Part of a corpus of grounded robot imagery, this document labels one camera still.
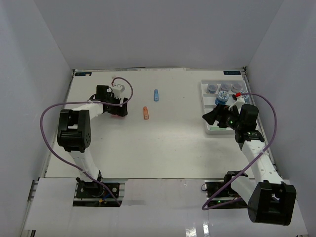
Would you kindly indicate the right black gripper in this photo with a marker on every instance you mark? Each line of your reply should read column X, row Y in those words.
column 220, row 111

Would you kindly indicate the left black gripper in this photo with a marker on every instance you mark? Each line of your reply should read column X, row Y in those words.
column 121, row 111

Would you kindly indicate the pink correction tape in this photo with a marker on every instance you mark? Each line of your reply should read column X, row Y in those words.
column 116, row 115

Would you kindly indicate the green correction tape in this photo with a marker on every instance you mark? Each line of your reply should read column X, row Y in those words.
column 214, row 129

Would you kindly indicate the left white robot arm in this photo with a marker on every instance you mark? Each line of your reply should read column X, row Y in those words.
column 74, row 128

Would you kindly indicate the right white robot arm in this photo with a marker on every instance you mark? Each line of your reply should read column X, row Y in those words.
column 269, row 199

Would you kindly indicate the white compartment tray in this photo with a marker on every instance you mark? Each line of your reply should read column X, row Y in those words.
column 211, row 95

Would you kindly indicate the right blue label sticker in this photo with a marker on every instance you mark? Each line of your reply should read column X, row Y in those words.
column 232, row 73

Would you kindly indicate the blue label sticker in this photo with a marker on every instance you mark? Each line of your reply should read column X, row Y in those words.
column 232, row 73
column 83, row 74

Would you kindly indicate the left blue label sticker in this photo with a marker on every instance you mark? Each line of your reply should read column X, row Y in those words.
column 83, row 74

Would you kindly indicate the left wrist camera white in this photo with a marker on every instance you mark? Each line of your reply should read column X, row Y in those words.
column 117, row 90

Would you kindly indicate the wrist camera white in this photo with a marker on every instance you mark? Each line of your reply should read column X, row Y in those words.
column 238, row 102
column 117, row 90

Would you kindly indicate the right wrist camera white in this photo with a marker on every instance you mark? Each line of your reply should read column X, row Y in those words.
column 238, row 102

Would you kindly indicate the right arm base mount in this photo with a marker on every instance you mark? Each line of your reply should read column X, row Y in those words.
column 227, row 195

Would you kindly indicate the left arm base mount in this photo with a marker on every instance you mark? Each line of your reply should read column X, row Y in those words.
column 91, row 195

